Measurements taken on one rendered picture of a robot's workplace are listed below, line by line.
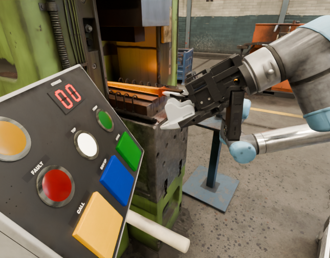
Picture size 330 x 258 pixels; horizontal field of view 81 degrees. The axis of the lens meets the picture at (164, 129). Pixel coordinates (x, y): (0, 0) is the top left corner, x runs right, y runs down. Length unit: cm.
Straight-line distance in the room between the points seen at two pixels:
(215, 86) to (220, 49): 816
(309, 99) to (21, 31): 66
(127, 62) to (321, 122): 105
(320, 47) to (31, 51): 63
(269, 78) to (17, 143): 40
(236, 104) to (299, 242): 142
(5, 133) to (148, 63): 96
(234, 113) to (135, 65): 90
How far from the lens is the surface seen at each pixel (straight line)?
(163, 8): 88
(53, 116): 36
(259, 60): 40
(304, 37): 42
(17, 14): 65
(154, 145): 83
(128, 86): 98
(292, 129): 77
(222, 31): 849
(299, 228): 182
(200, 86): 39
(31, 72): 67
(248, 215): 173
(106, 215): 36
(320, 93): 43
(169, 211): 144
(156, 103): 88
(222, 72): 40
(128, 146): 48
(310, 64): 42
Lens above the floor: 129
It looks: 29 degrees down
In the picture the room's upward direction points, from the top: straight up
